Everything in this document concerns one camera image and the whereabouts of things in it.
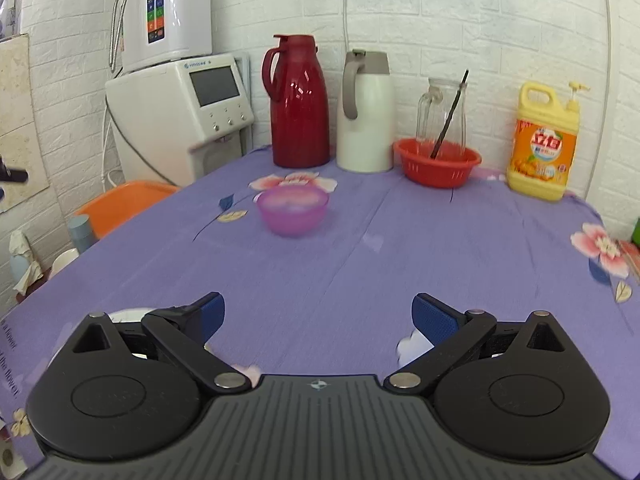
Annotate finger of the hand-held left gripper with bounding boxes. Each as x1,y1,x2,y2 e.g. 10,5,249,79
0,157,29,184

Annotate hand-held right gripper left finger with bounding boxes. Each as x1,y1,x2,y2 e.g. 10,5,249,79
65,291,253,395

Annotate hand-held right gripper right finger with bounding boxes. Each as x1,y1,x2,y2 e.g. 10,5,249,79
384,293,573,393

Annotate purple plastic bowl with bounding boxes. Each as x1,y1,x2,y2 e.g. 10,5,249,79
256,185,330,239

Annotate beige board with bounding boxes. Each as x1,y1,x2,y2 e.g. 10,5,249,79
0,33,52,213

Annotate purple floral tablecloth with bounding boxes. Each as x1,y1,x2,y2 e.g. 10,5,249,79
0,144,640,468

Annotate crumpled white paper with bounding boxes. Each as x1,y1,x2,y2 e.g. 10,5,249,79
9,229,45,295

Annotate grey-blue cup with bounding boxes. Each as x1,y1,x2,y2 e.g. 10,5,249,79
68,214,97,255

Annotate orange plastic stool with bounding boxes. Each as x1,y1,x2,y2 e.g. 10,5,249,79
74,180,182,241

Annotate red plastic basket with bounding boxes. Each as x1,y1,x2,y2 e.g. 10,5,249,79
392,138,483,190

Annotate white water dispenser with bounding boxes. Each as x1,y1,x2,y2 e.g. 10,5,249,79
104,52,256,189

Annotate yellow detergent bottle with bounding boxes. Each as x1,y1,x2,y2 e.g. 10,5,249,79
505,81,591,203

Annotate black stirring stick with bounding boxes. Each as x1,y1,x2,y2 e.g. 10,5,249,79
430,69,470,160

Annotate clear glass pitcher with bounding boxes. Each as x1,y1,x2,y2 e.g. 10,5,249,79
415,77,469,147

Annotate white thermos jug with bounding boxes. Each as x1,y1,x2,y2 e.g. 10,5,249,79
335,49,396,174

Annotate red thermos jug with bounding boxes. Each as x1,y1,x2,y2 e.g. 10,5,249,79
261,34,331,169

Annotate white water purifier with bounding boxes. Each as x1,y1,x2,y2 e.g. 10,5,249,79
121,0,214,74

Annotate metal flexible hose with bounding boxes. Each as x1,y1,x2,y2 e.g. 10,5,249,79
109,0,132,73

